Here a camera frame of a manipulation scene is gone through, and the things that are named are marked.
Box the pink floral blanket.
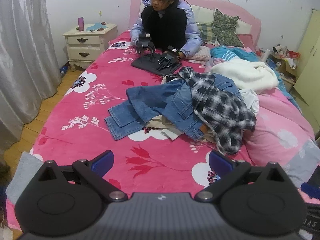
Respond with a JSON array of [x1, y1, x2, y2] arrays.
[[6, 29, 258, 233]]

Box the black white plaid shirt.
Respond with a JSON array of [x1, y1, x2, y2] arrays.
[[178, 67, 257, 155]]

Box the dark grey folded garment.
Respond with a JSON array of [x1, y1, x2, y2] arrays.
[[131, 52, 183, 76]]

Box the pink grey tie-dye garment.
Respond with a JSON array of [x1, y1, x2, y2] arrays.
[[247, 85, 320, 189]]

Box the blue jeans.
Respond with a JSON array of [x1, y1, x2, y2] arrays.
[[104, 73, 242, 141]]

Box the dark blue cloth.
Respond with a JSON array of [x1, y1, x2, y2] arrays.
[[300, 166, 320, 198]]

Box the pale yellow cabinet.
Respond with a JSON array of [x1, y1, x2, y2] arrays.
[[293, 8, 320, 113]]

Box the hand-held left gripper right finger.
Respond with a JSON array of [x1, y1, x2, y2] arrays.
[[195, 150, 285, 203]]

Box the grey folded cloth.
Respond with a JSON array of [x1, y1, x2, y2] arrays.
[[5, 151, 44, 202]]

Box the white fleece blanket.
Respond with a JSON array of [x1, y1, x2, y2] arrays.
[[210, 58, 279, 90]]

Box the cream nightstand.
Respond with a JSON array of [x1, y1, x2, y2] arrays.
[[62, 24, 118, 72]]

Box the white t-shirt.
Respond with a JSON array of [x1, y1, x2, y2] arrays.
[[240, 88, 260, 117]]

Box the pink headboard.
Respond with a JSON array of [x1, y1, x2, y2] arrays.
[[129, 0, 262, 52]]

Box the blue striped cloth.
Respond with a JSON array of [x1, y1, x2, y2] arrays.
[[209, 45, 258, 65]]

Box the dark floral pillow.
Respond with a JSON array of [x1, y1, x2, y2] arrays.
[[213, 8, 244, 48]]

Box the green checked pillow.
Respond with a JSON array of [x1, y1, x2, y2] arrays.
[[196, 22, 217, 44]]

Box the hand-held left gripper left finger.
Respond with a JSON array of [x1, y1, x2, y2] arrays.
[[37, 150, 129, 203]]

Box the grey curtain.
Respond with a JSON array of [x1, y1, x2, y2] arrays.
[[0, 0, 63, 153]]

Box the black sensor glove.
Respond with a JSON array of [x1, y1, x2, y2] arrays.
[[136, 33, 156, 55], [157, 45, 182, 71]]

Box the pink checked pillow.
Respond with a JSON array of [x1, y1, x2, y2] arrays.
[[189, 45, 212, 63]]

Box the blue paper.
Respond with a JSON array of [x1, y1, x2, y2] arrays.
[[86, 22, 108, 32]]

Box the cluttered cardboard box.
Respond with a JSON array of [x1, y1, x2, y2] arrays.
[[257, 44, 300, 85]]

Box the beige pants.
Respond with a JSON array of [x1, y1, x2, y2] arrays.
[[145, 114, 218, 143]]

